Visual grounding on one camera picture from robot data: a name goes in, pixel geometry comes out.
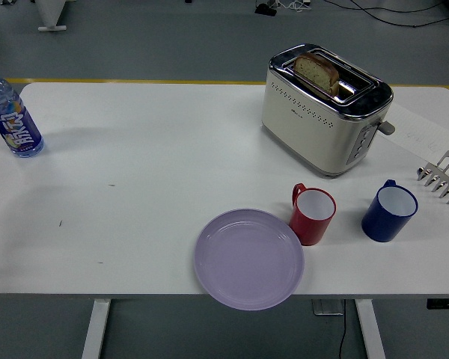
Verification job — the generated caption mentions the blue labelled drink bottle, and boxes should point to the blue labelled drink bottle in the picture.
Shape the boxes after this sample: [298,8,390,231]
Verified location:
[0,65,45,159]

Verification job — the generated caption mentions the white floor cables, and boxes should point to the white floor cables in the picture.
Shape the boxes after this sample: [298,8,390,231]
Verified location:
[275,0,312,11]

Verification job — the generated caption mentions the grey box under table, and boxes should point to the grey box under table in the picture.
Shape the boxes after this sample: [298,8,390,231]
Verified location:
[311,299,346,317]

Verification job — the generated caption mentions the silver metal rack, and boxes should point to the silver metal rack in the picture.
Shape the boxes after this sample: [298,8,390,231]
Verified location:
[416,150,449,206]

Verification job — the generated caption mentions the black hanging cable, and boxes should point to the black hanging cable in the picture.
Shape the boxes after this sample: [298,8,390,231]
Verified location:
[338,299,349,359]

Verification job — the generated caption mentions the black floor cable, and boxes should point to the black floor cable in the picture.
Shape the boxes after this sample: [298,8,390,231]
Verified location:
[323,0,449,28]

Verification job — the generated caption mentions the lilac round plate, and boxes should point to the lilac round plate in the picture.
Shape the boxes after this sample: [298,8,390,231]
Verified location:
[193,208,306,311]

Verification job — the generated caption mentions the white paper sheet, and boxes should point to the white paper sheet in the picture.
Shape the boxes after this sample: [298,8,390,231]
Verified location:
[376,101,449,162]

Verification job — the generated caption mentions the blue mug white inside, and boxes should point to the blue mug white inside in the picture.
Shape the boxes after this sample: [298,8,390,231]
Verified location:
[361,179,419,243]

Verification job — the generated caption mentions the black floor device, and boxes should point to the black floor device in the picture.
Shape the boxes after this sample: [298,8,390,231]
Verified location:
[254,3,278,17]

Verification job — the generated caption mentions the red mug white inside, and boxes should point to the red mug white inside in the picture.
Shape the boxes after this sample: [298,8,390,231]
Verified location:
[288,182,337,247]

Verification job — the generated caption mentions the white table leg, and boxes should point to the white table leg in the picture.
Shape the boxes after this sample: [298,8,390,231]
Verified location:
[82,298,112,359]
[355,298,387,359]

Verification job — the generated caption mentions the white stand foot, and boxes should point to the white stand foot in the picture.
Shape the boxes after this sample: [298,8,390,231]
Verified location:
[33,0,67,32]

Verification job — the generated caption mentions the cream steel toaster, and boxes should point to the cream steel toaster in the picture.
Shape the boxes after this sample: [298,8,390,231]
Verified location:
[260,43,396,179]

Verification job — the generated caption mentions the brown bread slice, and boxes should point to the brown bread slice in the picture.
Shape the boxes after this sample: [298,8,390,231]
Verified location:
[293,51,340,96]

